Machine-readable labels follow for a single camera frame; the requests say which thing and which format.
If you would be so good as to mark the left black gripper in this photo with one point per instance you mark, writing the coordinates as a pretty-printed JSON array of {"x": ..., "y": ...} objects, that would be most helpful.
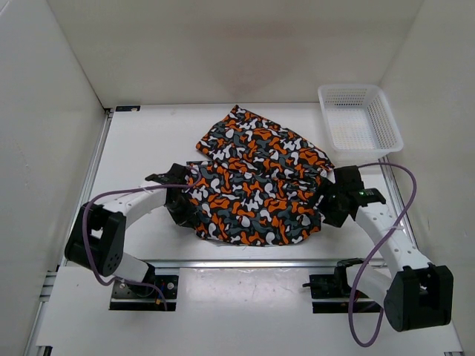
[{"x": 188, "y": 217}]

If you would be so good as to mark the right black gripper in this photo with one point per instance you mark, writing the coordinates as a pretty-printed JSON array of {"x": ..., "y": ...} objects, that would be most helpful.
[{"x": 336, "y": 219}]

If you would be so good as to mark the orange camouflage shorts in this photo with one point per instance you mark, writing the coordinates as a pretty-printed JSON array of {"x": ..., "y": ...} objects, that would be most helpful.
[{"x": 258, "y": 185}]

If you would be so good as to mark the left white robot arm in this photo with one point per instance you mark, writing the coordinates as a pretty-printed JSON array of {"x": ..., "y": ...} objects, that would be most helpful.
[{"x": 97, "y": 239}]

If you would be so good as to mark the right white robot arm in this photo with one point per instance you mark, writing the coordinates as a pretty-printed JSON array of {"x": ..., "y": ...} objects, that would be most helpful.
[{"x": 412, "y": 291}]

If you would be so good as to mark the white plastic basket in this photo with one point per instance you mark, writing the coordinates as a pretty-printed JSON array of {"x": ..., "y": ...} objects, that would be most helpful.
[{"x": 359, "y": 123}]

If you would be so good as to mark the front aluminium rail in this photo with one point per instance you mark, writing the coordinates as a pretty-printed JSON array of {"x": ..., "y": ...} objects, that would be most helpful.
[{"x": 306, "y": 263}]

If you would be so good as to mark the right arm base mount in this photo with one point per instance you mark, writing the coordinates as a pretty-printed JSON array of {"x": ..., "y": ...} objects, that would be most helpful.
[{"x": 328, "y": 298}]

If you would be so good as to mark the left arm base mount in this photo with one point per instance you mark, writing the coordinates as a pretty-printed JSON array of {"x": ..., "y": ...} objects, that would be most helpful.
[{"x": 131, "y": 298}]

